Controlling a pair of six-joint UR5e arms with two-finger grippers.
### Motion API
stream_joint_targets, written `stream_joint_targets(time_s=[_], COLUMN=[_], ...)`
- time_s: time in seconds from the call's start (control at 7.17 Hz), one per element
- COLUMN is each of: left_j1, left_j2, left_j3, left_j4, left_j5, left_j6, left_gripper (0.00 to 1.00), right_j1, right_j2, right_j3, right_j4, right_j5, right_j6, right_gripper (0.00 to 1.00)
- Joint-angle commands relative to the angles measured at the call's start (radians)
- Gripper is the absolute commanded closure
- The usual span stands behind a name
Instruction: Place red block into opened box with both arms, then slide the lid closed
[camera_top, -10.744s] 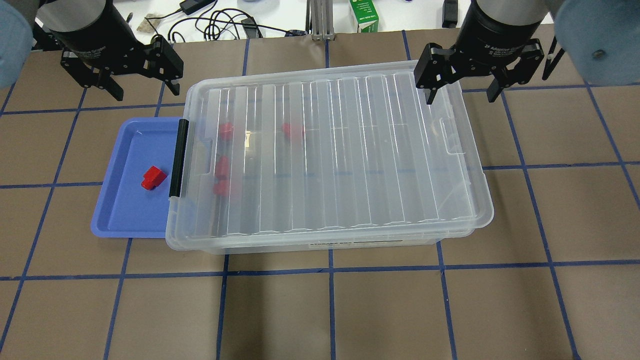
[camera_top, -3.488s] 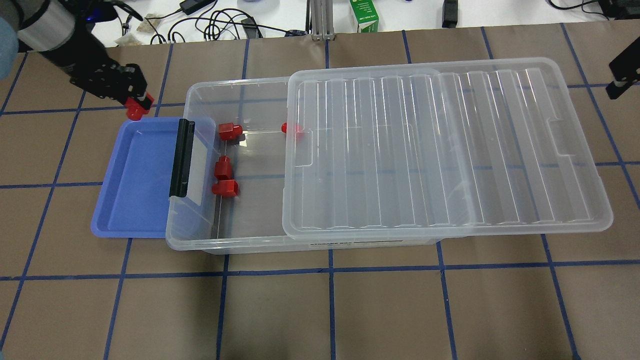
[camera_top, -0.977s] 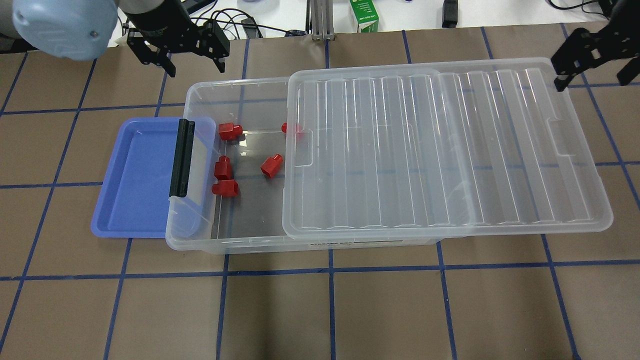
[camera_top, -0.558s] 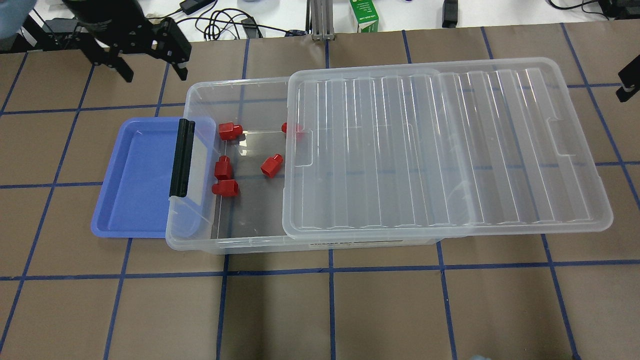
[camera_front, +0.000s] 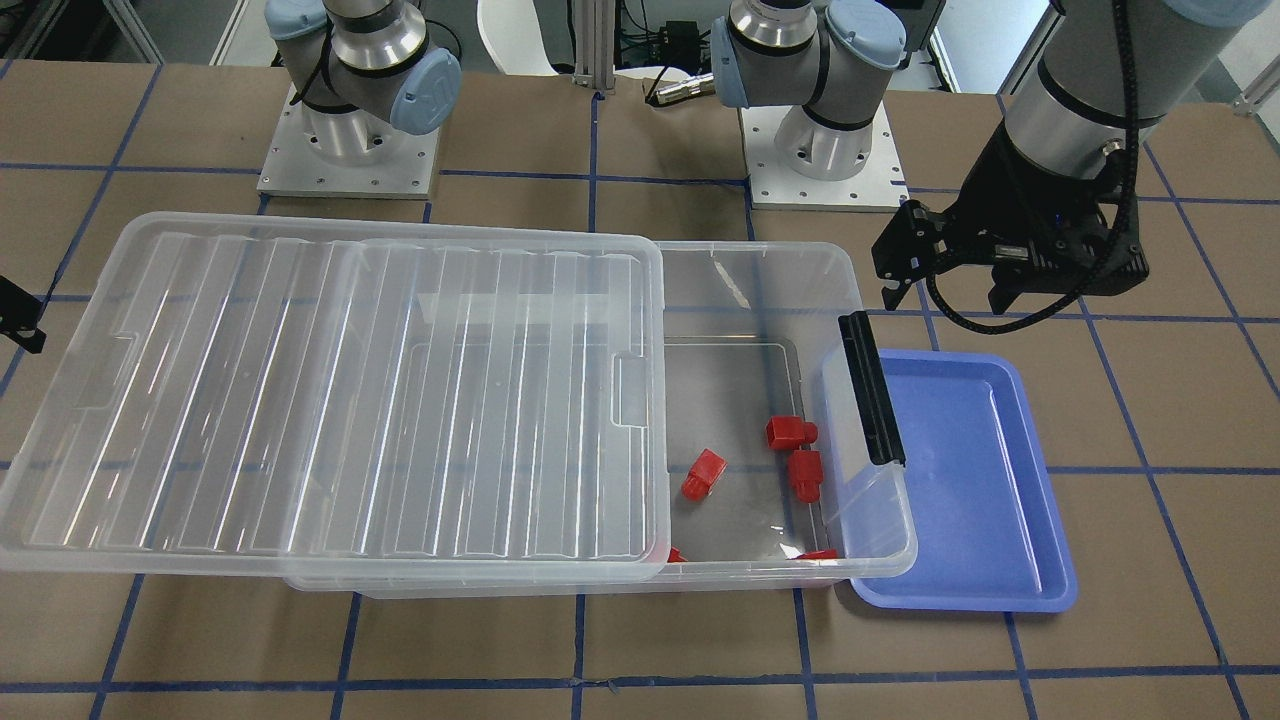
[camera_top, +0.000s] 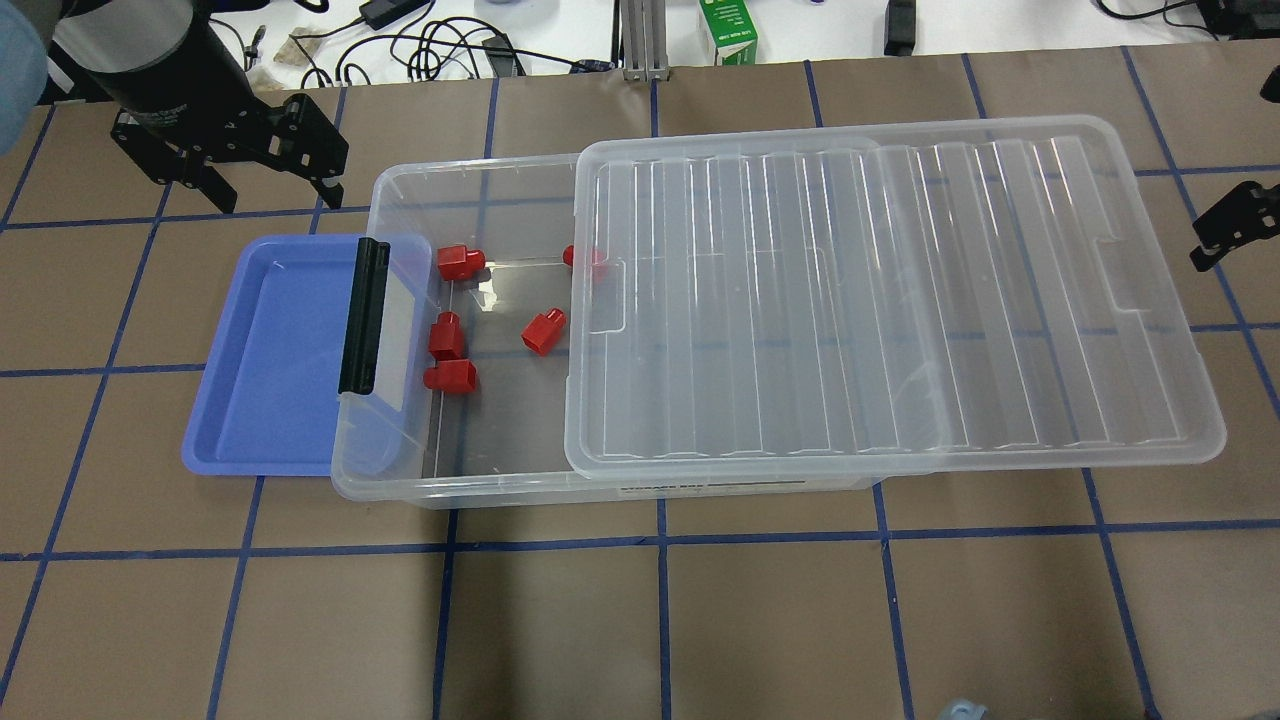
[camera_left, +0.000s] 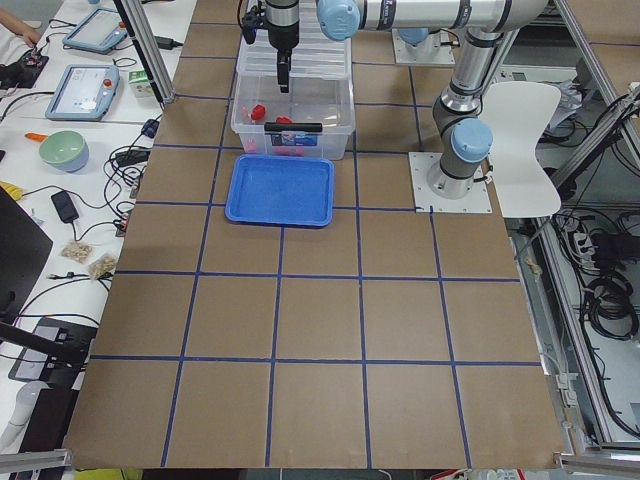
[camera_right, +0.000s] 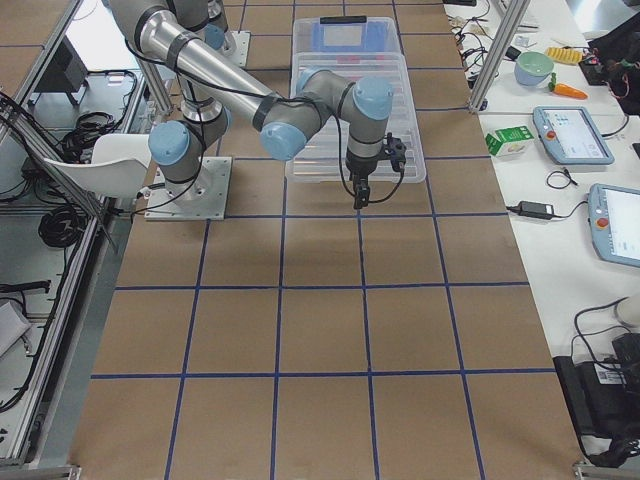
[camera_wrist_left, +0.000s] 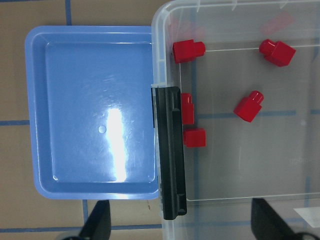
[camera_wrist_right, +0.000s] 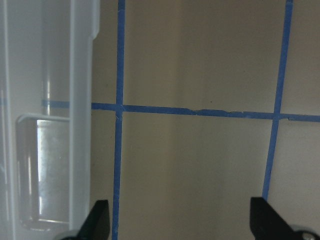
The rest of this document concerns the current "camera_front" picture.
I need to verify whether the clear plastic storage box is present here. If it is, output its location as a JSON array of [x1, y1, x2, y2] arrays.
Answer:
[[287, 241, 864, 600]]

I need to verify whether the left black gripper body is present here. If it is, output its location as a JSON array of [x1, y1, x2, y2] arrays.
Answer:
[[870, 126, 1133, 295]]

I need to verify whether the blue plastic tray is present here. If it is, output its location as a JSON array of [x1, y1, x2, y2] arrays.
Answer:
[[819, 348, 1078, 612]]

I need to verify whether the white chair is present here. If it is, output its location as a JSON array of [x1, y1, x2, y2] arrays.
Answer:
[[476, 1, 660, 82]]

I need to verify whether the aluminium frame post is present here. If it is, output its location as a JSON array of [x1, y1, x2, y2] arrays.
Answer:
[[570, 0, 617, 96]]

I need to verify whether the clear plastic box lid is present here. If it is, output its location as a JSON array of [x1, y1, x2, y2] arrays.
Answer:
[[3, 211, 671, 588]]

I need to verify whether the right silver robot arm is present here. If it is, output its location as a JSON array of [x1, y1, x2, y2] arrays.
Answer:
[[3, 1, 462, 352]]

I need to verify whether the black box latch handle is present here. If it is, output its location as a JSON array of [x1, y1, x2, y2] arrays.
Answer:
[[838, 310, 908, 468]]

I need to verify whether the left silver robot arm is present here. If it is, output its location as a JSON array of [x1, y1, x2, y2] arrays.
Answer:
[[646, 1, 1268, 334]]

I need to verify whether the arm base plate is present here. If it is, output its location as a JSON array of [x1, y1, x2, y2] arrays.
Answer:
[[257, 85, 442, 200], [739, 105, 910, 213]]

